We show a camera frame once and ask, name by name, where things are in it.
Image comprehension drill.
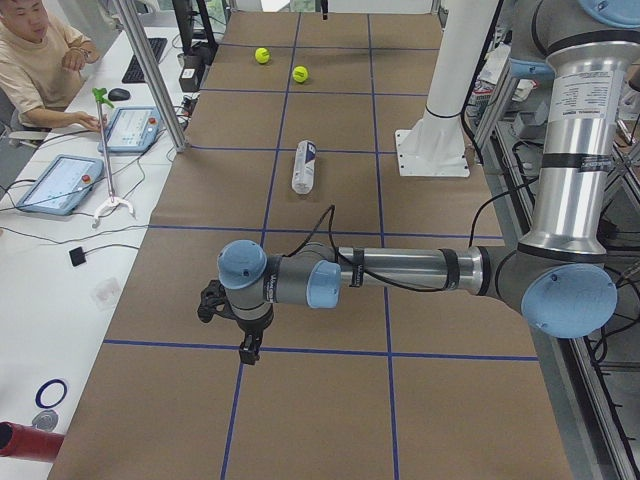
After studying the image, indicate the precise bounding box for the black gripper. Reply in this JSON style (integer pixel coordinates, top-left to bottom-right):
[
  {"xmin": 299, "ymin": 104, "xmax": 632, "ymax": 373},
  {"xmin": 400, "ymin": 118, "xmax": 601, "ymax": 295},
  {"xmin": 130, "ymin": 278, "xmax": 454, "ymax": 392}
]
[{"xmin": 197, "ymin": 280, "xmax": 274, "ymax": 365}]

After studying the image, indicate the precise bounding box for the clear tennis ball tube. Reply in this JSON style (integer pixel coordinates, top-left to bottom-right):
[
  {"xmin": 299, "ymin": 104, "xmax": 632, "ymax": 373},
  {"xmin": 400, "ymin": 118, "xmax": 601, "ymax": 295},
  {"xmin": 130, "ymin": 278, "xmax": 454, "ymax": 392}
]
[{"xmin": 291, "ymin": 140, "xmax": 317, "ymax": 195}]

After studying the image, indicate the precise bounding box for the yellow tennis ball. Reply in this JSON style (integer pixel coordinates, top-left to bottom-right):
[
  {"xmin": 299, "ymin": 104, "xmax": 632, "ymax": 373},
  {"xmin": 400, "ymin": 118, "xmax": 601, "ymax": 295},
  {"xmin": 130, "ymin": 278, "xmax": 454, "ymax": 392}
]
[
  {"xmin": 254, "ymin": 47, "xmax": 271, "ymax": 65},
  {"xmin": 292, "ymin": 65, "xmax": 309, "ymax": 84}
]

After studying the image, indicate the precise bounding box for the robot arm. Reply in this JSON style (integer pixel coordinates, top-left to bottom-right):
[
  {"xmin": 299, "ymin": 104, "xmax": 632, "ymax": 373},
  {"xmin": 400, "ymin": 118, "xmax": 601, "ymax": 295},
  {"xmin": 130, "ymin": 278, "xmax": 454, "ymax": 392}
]
[{"xmin": 197, "ymin": 1, "xmax": 639, "ymax": 365}]

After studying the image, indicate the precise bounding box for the small black square device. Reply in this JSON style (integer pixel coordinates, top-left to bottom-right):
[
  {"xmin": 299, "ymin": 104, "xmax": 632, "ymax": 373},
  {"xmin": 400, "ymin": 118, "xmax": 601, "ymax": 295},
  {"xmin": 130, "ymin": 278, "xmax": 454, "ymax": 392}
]
[{"xmin": 69, "ymin": 247, "xmax": 86, "ymax": 267}]

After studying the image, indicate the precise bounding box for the grey tape roll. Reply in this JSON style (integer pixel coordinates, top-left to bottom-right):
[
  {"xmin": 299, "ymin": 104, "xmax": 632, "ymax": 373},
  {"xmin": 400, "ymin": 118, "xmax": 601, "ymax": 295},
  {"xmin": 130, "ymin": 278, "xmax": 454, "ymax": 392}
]
[{"xmin": 31, "ymin": 409, "xmax": 59, "ymax": 432}]

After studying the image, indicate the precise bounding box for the near blue teach pendant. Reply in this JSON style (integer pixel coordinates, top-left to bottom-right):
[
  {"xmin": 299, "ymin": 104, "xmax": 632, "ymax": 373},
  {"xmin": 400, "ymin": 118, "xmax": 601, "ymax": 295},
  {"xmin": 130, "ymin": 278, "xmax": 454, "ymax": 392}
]
[{"xmin": 16, "ymin": 154, "xmax": 104, "ymax": 216}]

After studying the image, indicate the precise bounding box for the blue teach pendant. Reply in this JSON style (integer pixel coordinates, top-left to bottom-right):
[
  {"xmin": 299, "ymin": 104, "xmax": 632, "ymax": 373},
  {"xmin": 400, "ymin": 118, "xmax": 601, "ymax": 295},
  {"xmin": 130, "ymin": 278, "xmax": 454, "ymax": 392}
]
[
  {"xmin": 16, "ymin": 154, "xmax": 104, "ymax": 216},
  {"xmin": 105, "ymin": 106, "xmax": 162, "ymax": 155}
]

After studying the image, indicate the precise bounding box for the far blue teach pendant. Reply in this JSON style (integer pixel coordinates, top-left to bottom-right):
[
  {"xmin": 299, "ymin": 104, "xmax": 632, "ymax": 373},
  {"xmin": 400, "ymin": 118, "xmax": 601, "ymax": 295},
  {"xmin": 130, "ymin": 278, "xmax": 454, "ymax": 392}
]
[{"xmin": 105, "ymin": 106, "xmax": 162, "ymax": 155}]

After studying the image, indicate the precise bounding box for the red cylinder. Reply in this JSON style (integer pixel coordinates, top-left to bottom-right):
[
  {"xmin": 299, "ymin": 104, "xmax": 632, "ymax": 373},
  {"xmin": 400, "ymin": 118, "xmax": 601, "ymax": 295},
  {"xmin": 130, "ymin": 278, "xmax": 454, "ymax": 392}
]
[{"xmin": 1, "ymin": 422, "xmax": 65, "ymax": 463}]

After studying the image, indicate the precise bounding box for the black computer mouse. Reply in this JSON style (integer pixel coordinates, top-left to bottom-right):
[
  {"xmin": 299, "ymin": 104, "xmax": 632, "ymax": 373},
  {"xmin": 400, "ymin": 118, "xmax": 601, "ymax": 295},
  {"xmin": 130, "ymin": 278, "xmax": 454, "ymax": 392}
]
[{"xmin": 108, "ymin": 88, "xmax": 131, "ymax": 101}]

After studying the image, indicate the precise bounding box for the black box with label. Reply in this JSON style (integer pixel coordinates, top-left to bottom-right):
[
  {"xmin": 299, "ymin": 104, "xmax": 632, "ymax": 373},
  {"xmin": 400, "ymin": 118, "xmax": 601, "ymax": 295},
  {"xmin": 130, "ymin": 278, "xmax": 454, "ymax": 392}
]
[{"xmin": 178, "ymin": 47, "xmax": 213, "ymax": 93}]

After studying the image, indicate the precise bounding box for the reacher grabber stick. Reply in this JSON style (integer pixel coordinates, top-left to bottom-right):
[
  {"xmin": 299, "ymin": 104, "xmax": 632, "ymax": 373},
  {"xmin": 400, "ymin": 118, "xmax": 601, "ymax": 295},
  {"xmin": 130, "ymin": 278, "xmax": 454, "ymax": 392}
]
[{"xmin": 92, "ymin": 88, "xmax": 135, "ymax": 229}]

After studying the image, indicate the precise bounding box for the black keyboard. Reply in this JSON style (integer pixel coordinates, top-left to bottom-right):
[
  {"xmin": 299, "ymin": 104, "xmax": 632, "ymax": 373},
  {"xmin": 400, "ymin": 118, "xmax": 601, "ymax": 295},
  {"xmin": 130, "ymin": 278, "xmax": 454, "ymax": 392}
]
[{"xmin": 121, "ymin": 37, "xmax": 169, "ymax": 85}]

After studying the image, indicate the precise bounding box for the black monitor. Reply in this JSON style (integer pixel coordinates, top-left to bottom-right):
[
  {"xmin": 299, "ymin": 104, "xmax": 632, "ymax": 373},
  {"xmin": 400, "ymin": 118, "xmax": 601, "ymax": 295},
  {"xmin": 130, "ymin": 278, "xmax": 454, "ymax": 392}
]
[{"xmin": 172, "ymin": 0, "xmax": 218, "ymax": 64}]

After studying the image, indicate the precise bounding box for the person in beige shirt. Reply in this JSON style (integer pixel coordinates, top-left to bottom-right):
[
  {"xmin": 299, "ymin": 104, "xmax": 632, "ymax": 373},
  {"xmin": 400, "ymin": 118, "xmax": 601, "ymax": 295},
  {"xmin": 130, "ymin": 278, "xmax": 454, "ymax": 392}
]
[{"xmin": 1, "ymin": 1, "xmax": 101, "ymax": 131}]

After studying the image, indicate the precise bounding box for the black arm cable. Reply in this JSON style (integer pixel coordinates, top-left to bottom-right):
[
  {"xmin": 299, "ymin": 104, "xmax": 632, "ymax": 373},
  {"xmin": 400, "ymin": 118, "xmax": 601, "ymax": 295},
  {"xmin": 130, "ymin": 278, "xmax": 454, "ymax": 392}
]
[{"xmin": 284, "ymin": 203, "xmax": 456, "ymax": 292}]

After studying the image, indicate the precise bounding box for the aluminium frame post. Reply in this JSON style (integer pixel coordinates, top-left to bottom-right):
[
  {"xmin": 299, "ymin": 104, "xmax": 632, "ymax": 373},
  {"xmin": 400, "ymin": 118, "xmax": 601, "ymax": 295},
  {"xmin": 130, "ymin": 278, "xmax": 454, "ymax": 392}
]
[{"xmin": 114, "ymin": 0, "xmax": 187, "ymax": 153}]

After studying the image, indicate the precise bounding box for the blue tape ring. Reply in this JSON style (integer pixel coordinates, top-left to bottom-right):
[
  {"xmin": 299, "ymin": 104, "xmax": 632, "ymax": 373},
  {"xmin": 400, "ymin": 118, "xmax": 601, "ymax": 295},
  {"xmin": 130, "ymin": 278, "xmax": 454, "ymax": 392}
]
[{"xmin": 35, "ymin": 378, "xmax": 69, "ymax": 409}]

